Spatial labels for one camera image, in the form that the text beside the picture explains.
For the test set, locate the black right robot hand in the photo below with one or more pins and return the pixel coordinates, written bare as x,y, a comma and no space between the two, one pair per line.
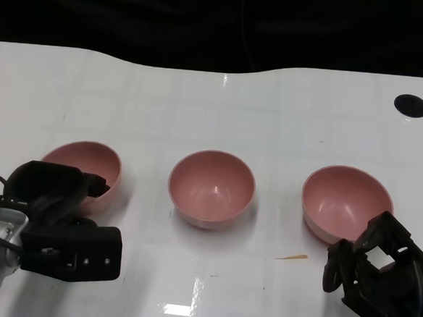
401,298

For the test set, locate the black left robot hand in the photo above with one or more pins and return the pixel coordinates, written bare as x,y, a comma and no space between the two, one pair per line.
46,183

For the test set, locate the pink plastic bowl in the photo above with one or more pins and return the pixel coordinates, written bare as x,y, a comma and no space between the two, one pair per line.
339,200
88,157
211,189

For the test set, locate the thin tan wood sliver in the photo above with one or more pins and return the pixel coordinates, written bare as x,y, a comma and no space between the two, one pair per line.
295,257

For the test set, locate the black round table grommet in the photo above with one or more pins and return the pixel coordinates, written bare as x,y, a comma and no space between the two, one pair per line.
411,105

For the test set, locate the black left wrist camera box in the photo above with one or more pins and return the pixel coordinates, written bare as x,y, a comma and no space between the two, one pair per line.
74,247

